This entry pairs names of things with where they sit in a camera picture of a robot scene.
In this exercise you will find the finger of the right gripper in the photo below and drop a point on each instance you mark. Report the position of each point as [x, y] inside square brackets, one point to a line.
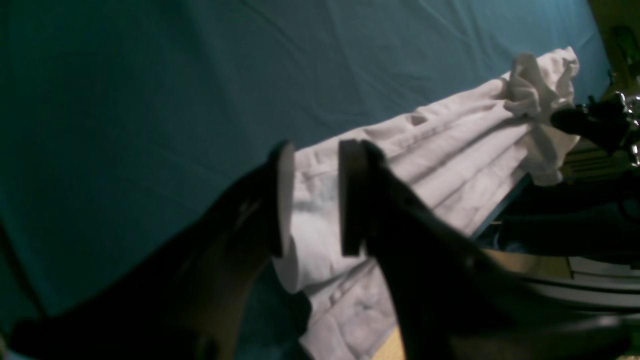
[604, 124]

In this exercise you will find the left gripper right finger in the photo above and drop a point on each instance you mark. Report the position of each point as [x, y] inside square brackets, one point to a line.
[451, 300]

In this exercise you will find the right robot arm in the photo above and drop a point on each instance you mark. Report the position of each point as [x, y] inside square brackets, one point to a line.
[630, 145]

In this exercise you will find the teal table cover cloth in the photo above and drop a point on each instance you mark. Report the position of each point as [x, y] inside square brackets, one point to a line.
[122, 120]

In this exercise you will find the white T-shirt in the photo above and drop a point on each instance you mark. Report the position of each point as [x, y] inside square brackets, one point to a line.
[461, 155]

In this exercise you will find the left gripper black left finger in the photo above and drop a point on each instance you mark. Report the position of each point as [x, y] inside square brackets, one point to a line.
[187, 300]

